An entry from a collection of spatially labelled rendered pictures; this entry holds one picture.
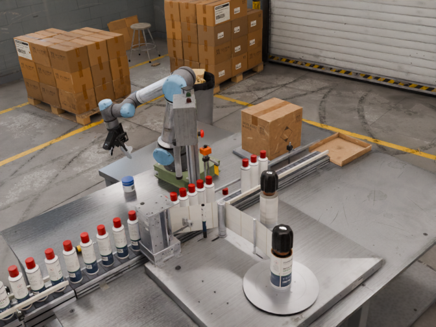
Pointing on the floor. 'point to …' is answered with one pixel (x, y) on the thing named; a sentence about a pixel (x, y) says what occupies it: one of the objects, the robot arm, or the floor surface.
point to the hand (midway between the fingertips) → (120, 157)
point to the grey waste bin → (204, 106)
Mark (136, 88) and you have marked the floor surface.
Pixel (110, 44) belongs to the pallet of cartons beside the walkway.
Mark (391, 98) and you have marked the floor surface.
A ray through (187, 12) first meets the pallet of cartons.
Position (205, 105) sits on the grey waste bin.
